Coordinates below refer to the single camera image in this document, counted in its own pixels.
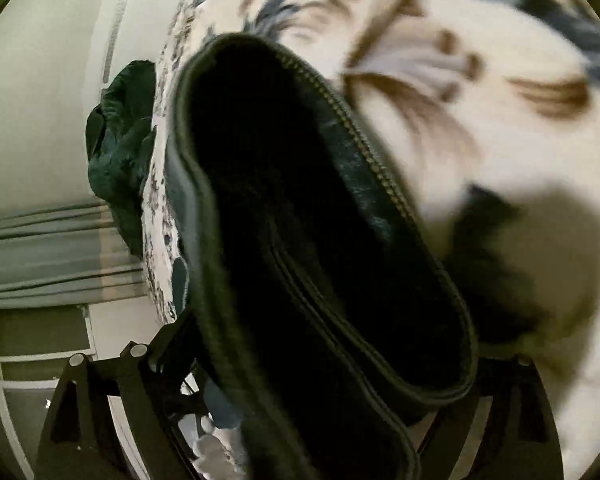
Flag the dark blue denim pants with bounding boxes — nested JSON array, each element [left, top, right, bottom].
[[164, 34, 477, 479]]

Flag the white gloved hand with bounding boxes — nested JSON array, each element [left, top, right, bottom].
[[176, 374, 249, 480]]

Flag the white framed window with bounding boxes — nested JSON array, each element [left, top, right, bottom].
[[0, 303, 152, 480]]

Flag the grey striped curtain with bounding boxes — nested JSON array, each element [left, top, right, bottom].
[[0, 198, 146, 310]]

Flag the dark green velvet blanket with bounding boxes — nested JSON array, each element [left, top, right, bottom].
[[85, 60, 156, 258]]

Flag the floral white bed blanket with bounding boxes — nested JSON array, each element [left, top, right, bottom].
[[152, 0, 600, 479]]

